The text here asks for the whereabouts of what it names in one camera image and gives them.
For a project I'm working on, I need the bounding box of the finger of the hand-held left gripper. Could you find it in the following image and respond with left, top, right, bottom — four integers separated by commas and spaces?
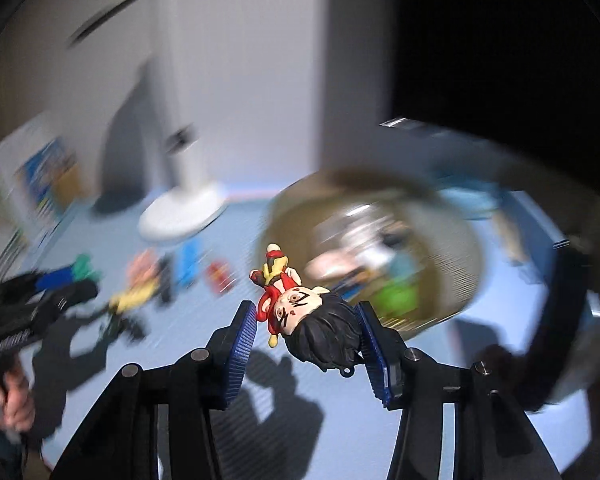
34, 266, 80, 292
50, 280, 100, 313

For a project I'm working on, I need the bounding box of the small green plastic toy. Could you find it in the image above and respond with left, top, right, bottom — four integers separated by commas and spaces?
377, 277, 418, 313

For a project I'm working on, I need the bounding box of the large green plastic toy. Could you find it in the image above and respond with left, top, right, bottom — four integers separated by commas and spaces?
71, 254, 102, 283

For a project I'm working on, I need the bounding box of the small red item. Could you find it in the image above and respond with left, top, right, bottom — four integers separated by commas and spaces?
206, 259, 232, 293

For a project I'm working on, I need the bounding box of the black rectangular box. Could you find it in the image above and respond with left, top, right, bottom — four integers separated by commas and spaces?
156, 257, 175, 305

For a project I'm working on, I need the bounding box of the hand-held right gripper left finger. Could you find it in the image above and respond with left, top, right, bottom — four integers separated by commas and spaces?
52, 301, 259, 480

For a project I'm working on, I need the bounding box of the blue textured desk mat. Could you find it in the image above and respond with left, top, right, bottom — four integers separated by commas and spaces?
0, 182, 598, 480

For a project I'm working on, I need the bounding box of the row of books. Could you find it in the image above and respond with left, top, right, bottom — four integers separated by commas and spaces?
0, 112, 83, 263

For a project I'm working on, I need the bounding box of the yellow roll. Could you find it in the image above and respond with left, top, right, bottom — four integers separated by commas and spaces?
109, 285, 148, 313

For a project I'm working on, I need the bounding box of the pink toy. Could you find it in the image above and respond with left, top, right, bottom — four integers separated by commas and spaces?
307, 252, 353, 283

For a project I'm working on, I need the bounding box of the blue toy block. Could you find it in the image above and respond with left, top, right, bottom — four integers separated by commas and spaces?
176, 242, 202, 288

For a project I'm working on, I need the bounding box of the clear correction tape dispenser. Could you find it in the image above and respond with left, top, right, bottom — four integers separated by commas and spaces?
337, 212, 401, 256

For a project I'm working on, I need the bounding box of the dark monitor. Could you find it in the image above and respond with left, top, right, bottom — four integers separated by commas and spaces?
392, 0, 600, 171

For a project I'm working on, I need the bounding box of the white desk lamp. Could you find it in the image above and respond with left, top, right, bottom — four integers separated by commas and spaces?
66, 0, 229, 242

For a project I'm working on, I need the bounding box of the dark curved object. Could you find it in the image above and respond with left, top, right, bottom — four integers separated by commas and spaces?
527, 242, 600, 402

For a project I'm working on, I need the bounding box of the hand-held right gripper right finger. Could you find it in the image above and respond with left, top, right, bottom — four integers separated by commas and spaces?
356, 301, 564, 480

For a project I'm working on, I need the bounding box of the orange cardboard box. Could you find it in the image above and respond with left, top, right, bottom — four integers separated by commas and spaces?
129, 252, 158, 293

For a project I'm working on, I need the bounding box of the person's left hand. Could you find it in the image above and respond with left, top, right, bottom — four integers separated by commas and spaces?
0, 360, 37, 433

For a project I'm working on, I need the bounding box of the black haired toy figure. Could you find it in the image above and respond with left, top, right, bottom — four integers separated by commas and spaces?
249, 242, 367, 377

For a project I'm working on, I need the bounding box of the amber glass bowl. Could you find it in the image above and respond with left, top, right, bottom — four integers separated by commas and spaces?
257, 166, 484, 335

